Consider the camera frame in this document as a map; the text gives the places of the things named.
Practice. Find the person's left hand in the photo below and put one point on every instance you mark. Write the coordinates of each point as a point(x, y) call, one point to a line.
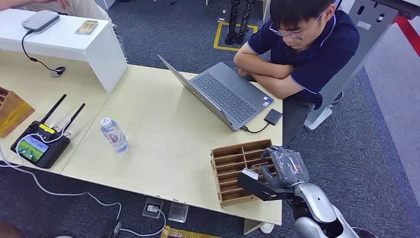
point(243, 73)

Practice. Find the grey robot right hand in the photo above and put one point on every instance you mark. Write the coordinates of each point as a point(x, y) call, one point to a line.
point(290, 167)

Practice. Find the thin card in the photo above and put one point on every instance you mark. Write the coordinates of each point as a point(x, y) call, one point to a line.
point(261, 164)

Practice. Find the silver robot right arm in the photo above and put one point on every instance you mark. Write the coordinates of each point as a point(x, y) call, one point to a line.
point(315, 200)

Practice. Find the person's glasses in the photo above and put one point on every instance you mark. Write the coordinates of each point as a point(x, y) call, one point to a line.
point(287, 34)

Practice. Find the wooden slotted card organizer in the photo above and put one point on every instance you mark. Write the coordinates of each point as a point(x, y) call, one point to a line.
point(229, 164)

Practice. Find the person in beige trousers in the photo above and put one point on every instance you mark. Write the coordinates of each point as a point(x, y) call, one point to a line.
point(82, 8)

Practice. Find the grey open laptop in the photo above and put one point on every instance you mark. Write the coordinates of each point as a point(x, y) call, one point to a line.
point(226, 95)

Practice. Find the yellow floor tape square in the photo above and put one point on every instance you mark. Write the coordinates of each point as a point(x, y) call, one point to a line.
point(216, 36)

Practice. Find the black robot legs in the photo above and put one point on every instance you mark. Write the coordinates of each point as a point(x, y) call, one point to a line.
point(233, 23)

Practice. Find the small black external drive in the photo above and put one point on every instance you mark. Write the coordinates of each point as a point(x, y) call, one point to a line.
point(273, 117)

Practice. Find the white desk foot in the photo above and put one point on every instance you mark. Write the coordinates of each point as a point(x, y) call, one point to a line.
point(266, 228)

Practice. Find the white table leg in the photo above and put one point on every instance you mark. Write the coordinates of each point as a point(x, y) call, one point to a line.
point(265, 8)

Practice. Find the square floor socket lid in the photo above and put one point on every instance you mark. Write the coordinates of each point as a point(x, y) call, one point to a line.
point(178, 212)

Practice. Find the grey metal stand column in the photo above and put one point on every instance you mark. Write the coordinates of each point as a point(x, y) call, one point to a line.
point(364, 49)

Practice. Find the gold patterned floor plate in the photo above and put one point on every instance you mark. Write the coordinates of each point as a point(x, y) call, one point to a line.
point(177, 234)

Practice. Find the floor socket with plug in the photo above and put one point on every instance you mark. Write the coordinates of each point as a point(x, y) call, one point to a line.
point(152, 208)

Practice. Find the clear plastic water bottle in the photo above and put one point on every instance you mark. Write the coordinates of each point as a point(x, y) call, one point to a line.
point(114, 136)

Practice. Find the gold patterned phone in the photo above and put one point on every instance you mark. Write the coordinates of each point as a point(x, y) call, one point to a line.
point(86, 27)

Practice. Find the dark metal beam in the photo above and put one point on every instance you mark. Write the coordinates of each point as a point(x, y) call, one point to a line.
point(400, 8)

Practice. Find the red bar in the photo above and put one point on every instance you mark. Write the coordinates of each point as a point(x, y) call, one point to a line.
point(408, 33)

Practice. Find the white desk riser shelf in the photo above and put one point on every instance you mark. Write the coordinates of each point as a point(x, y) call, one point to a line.
point(65, 46)

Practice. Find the black power adapter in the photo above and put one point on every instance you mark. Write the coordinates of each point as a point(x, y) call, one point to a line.
point(110, 230)

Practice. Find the grey flat router box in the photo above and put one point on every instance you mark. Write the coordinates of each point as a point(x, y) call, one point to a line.
point(40, 20)

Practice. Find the black controller with antennas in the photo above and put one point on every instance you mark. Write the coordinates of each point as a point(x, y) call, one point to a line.
point(39, 149)

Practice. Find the brown wooden box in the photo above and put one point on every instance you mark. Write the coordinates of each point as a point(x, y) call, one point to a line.
point(13, 113)

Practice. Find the brown rounded object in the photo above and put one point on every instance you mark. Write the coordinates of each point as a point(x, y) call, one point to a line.
point(10, 231)

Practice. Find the pale wrist camera on bracket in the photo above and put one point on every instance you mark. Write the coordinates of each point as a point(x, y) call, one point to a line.
point(251, 174)

